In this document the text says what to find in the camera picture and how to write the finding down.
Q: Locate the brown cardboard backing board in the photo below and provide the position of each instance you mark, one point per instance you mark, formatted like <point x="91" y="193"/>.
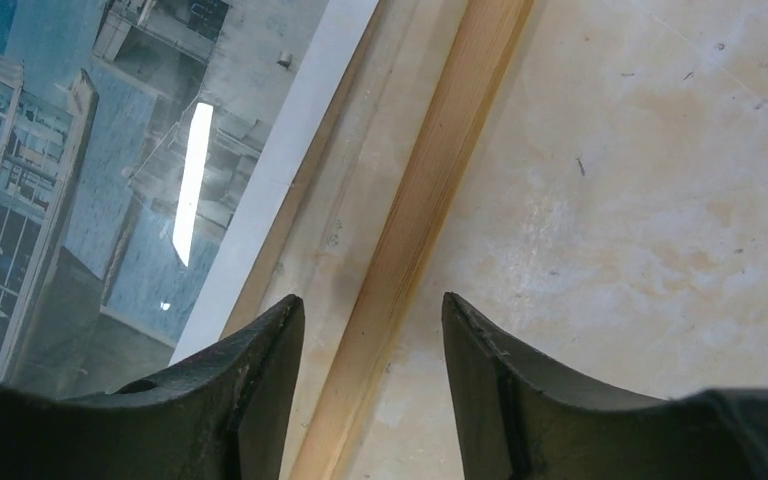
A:
<point x="304" y="192"/>

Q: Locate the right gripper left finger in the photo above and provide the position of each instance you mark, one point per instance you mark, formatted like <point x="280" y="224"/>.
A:
<point x="222" y="413"/>

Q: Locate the building photo print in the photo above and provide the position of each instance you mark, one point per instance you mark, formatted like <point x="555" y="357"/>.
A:
<point x="149" y="151"/>

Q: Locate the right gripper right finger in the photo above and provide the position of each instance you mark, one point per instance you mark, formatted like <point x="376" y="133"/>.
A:
<point x="521" y="414"/>

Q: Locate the yellow wooden picture frame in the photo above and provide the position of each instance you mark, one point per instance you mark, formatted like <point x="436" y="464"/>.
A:
<point x="478" y="57"/>

